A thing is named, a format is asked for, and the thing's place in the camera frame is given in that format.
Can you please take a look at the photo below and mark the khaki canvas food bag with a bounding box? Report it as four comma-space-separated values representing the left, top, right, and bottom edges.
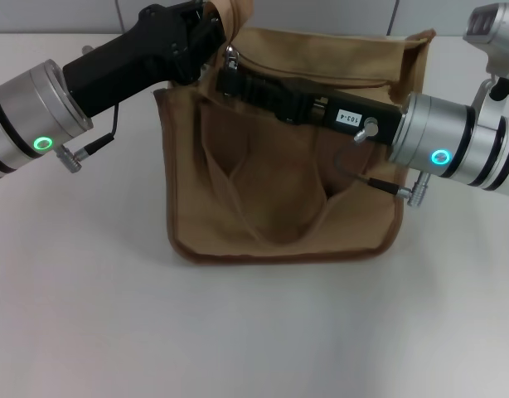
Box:
153, 0, 436, 265

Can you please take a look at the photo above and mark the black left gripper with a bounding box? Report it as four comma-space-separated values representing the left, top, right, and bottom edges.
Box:
62, 0, 230, 122

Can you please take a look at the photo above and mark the left gripper cable with connector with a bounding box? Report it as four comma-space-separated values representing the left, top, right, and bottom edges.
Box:
55, 103, 121, 173

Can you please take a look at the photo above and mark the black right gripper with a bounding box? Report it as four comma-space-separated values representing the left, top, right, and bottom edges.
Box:
215, 67, 406, 148

